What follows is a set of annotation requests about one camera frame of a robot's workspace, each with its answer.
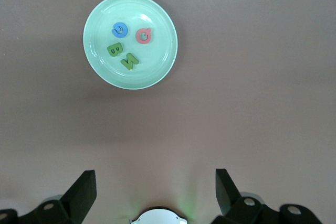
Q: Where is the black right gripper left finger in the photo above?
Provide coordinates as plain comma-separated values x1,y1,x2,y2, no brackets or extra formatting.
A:
0,170,97,224

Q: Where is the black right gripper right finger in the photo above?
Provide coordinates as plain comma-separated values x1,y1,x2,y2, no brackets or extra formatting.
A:
211,168,324,224

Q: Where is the red letter Q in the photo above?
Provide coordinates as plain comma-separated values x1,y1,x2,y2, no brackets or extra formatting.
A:
135,27,153,44

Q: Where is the brown table cover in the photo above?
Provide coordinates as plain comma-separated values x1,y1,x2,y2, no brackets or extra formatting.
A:
0,0,336,224

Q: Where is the light green plate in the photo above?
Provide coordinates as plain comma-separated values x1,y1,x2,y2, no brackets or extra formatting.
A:
82,0,179,90

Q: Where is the blue letter G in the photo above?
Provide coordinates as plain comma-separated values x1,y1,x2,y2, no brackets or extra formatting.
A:
112,22,129,37

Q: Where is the green letter B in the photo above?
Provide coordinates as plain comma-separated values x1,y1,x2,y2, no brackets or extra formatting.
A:
107,42,124,57

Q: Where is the green letter N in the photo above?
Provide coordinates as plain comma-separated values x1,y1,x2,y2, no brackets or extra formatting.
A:
120,52,139,70

